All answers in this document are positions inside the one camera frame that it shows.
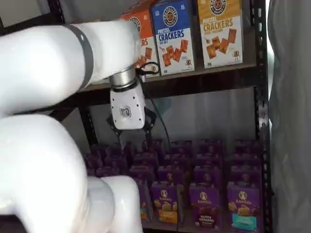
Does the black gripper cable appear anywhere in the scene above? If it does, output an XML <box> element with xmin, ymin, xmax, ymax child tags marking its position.
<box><xmin>137</xmin><ymin>62</ymin><xmax>170</xmax><ymax>146</ymax></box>

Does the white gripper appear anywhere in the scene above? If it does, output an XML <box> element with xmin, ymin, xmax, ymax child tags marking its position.
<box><xmin>106</xmin><ymin>83</ymin><xmax>158</xmax><ymax>150</ymax></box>

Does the white fabric curtain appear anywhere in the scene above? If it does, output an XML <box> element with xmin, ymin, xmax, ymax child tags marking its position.
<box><xmin>266</xmin><ymin>0</ymin><xmax>311</xmax><ymax>233</ymax></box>

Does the orange cheddar pretzel crackers box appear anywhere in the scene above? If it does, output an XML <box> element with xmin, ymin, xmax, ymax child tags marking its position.
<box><xmin>119</xmin><ymin>8</ymin><xmax>161</xmax><ymax>78</ymax></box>

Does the Annie's box with orange patch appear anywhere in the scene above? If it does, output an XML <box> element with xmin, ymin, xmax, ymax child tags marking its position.
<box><xmin>163</xmin><ymin>152</ymin><xmax>188</xmax><ymax>168</ymax></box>
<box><xmin>170</xmin><ymin>140</ymin><xmax>194</xmax><ymax>155</ymax></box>
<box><xmin>150</xmin><ymin>181</ymin><xmax>180</xmax><ymax>225</ymax></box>
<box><xmin>156</xmin><ymin>166</ymin><xmax>184</xmax><ymax>184</ymax></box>

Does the Annie's box with green patch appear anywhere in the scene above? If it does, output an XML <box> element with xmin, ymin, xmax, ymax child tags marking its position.
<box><xmin>128</xmin><ymin>165</ymin><xmax>156</xmax><ymax>183</ymax></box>
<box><xmin>135</xmin><ymin>178</ymin><xmax>154</xmax><ymax>221</ymax></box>
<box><xmin>133</xmin><ymin>152</ymin><xmax>160</xmax><ymax>168</ymax></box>

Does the blue pretzel crackers box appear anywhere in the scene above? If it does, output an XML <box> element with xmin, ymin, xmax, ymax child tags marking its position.
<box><xmin>150</xmin><ymin>0</ymin><xmax>195</xmax><ymax>76</ymax></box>

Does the black metal shelf frame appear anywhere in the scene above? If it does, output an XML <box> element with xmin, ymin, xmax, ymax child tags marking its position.
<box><xmin>46</xmin><ymin>0</ymin><xmax>271</xmax><ymax>233</ymax></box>

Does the brown wooden shelf board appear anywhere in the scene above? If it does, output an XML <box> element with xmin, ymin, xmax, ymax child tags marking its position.
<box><xmin>82</xmin><ymin>63</ymin><xmax>258</xmax><ymax>93</ymax></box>

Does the Annie's box with brown patch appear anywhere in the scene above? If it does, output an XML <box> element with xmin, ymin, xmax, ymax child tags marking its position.
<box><xmin>193</xmin><ymin>166</ymin><xmax>223</xmax><ymax>186</ymax></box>
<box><xmin>198</xmin><ymin>139</ymin><xmax>223</xmax><ymax>155</ymax></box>
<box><xmin>189</xmin><ymin>183</ymin><xmax>222</xmax><ymax>230</ymax></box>
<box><xmin>196</xmin><ymin>152</ymin><xmax>224</xmax><ymax>168</ymax></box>

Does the yellow pretzel crackers box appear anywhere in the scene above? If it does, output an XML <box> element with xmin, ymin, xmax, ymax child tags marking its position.
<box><xmin>197</xmin><ymin>0</ymin><xmax>243</xmax><ymax>69</ymax></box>

